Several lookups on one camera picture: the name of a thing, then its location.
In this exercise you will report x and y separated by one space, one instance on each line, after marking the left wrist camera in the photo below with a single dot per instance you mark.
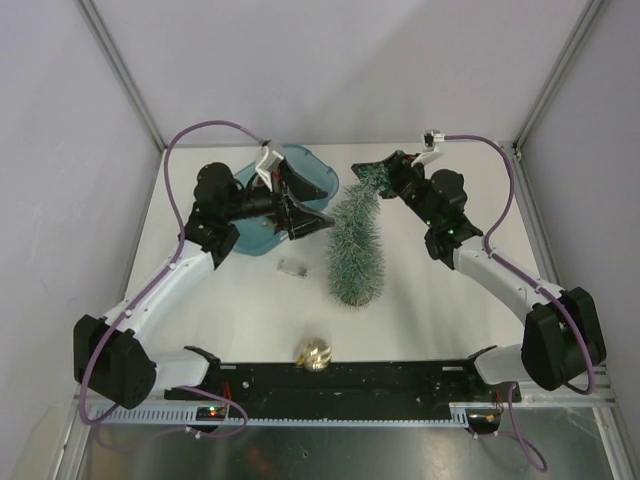
266 162

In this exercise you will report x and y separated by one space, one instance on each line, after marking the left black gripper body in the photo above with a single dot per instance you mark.
258 201

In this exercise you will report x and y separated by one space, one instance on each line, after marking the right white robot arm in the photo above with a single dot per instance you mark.
562 342

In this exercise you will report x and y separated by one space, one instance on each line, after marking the small frosted christmas tree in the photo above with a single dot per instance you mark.
355 253

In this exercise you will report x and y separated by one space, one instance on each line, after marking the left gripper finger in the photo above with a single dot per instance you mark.
303 221
298 186

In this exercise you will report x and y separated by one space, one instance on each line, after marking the gold mirror ball ornament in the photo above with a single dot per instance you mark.
315 355

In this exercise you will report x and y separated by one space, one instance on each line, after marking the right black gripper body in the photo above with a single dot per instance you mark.
410 185

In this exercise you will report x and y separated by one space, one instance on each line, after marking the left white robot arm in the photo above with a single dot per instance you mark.
109 352

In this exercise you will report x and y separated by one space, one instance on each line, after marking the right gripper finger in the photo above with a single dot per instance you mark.
382 171
387 191

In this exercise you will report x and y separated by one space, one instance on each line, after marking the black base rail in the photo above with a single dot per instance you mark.
393 389

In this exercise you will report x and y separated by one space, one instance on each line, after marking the white slotted cable duct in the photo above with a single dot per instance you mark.
211 414

